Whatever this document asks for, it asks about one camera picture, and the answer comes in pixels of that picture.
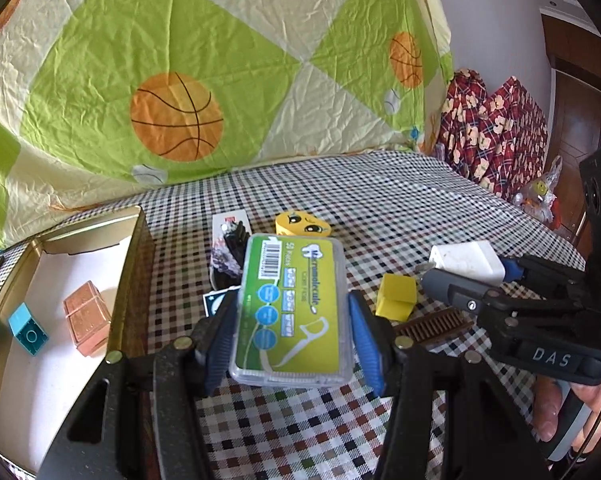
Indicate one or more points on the red floral fabric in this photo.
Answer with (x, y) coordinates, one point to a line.
(495, 139)

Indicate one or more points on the person right hand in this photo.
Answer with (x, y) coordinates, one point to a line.
(563, 416)

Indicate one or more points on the yellow square block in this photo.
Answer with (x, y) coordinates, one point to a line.
(397, 297)

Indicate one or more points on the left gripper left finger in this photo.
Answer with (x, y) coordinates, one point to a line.
(214, 341)

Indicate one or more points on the copper pink block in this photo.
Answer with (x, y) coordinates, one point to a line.
(88, 318)

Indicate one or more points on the basketball pattern bedsheet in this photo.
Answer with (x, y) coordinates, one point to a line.
(100, 99)

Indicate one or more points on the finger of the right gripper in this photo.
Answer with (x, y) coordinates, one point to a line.
(515, 268)
(458, 292)

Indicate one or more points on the panda face card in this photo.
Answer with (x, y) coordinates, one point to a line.
(213, 300)

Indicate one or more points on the wooden door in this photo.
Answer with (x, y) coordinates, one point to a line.
(575, 60)

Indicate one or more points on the checkered tablecloth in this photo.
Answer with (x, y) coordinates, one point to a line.
(387, 209)

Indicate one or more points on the gold tin box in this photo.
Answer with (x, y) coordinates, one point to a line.
(115, 251)

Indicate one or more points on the white power adapter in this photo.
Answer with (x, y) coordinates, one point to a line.
(475, 260)

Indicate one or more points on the brown comb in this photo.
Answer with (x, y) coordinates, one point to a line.
(436, 326)

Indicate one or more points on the yellow cartoon face block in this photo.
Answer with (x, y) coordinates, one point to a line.
(300, 223)

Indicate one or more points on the plastic bag with toys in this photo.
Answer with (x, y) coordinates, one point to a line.
(537, 197)

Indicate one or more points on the blue toy brick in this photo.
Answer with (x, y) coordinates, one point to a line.
(26, 330)

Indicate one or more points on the white Oriental Club box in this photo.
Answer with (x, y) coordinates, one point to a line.
(222, 221)

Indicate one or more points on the dental floss pick box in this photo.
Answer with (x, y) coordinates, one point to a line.
(293, 328)

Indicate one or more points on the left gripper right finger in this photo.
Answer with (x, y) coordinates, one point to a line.
(373, 339)

